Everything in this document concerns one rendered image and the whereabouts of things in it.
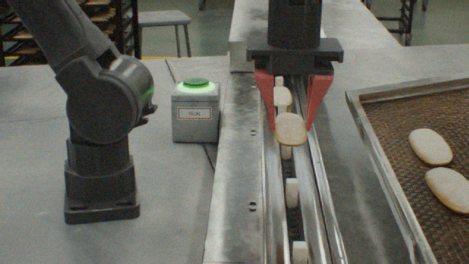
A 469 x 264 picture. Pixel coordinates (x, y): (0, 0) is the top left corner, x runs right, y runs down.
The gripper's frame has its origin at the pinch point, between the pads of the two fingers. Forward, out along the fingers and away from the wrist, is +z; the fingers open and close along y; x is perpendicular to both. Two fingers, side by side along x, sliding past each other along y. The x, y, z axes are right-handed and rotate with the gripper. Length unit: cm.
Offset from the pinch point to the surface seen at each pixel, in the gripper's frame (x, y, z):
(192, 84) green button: 22.2, -13.1, 2.3
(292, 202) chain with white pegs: -3.7, 0.3, 8.2
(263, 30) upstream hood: 54, -2, 1
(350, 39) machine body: 93, 20, 11
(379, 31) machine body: 104, 29, 11
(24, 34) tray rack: 228, -110, 41
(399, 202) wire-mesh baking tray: -14.3, 9.6, 2.7
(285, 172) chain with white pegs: 6.4, 0.1, 9.1
